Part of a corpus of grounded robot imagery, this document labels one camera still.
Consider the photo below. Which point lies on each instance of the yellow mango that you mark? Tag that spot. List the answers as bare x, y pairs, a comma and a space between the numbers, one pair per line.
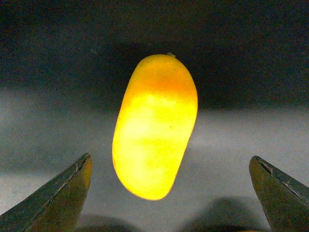
154, 125

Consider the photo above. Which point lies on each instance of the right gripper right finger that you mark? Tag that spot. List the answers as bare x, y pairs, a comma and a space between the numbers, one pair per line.
285, 201

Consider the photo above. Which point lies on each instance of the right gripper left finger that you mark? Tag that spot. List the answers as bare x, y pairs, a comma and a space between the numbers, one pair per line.
54, 207

